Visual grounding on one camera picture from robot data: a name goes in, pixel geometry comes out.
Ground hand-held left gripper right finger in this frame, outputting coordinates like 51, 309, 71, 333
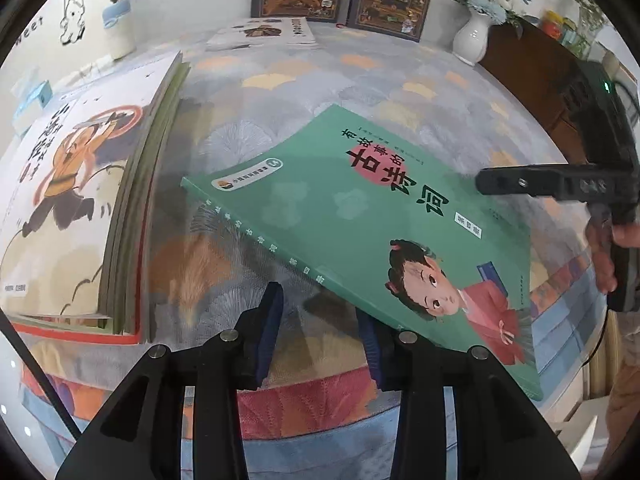
356, 309, 584, 480

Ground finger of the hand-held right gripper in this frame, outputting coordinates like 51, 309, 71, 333
474, 161, 637, 202

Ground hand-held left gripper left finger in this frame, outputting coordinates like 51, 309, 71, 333
54, 281, 286, 480

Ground green girl-cover poetry book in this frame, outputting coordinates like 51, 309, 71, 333
180, 103, 545, 402

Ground tidy stack of picture books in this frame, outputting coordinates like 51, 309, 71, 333
0, 49, 192, 347

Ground white book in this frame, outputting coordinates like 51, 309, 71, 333
206, 16, 322, 52

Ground person's right hand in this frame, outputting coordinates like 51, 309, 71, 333
585, 216, 623, 296

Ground brown wooden cabinet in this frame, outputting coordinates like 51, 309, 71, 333
477, 17, 640, 171

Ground colourful containers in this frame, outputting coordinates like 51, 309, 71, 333
542, 9, 593, 58

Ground green leafy plant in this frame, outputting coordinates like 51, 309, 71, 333
567, 0, 613, 58

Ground white ribbed vase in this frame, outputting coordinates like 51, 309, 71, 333
451, 10, 494, 67

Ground blue tissue pack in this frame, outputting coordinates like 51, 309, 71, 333
11, 79, 54, 128

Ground white bottle with blue lid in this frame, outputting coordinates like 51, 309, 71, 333
101, 0, 137, 61

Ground bear swing wall decal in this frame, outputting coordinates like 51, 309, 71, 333
59, 0, 87, 47

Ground black lettering wall decal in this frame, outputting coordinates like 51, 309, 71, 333
11, 14, 47, 51

